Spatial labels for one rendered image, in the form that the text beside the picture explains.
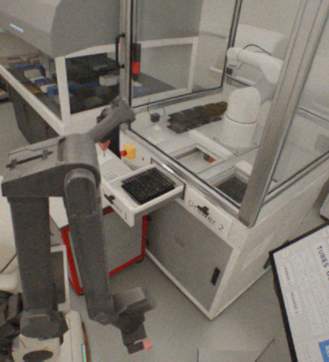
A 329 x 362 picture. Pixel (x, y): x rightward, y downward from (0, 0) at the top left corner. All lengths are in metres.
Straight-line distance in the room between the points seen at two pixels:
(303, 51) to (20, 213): 0.85
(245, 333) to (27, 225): 1.81
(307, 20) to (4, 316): 1.06
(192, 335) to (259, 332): 0.45
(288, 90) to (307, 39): 0.16
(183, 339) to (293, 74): 1.62
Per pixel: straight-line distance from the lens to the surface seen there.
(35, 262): 0.52
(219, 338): 2.04
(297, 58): 0.98
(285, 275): 1.12
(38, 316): 0.63
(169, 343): 1.97
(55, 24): 1.86
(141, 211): 1.38
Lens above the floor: 1.83
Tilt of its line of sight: 38 degrees down
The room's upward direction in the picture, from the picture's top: 6 degrees clockwise
